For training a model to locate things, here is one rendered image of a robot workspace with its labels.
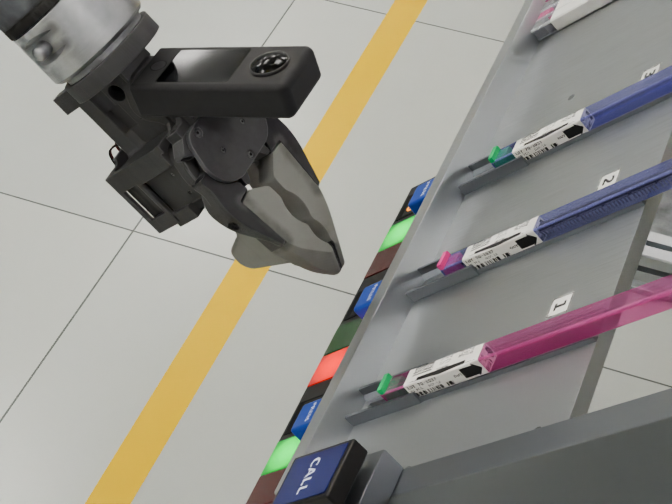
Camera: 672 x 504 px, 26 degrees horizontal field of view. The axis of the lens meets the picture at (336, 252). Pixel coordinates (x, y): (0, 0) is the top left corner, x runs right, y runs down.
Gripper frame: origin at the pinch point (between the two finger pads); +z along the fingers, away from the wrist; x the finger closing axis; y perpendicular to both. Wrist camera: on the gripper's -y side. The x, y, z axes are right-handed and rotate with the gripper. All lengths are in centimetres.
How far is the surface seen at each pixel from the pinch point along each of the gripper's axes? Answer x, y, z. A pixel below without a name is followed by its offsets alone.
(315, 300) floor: -57, 70, 34
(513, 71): -23.6, -3.5, 4.2
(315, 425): 14.0, -3.2, 2.9
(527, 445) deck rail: 20.1, -21.7, 3.9
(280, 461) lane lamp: 12.0, 4.7, 6.0
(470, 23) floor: -123, 69, 34
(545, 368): 12.9, -19.3, 5.1
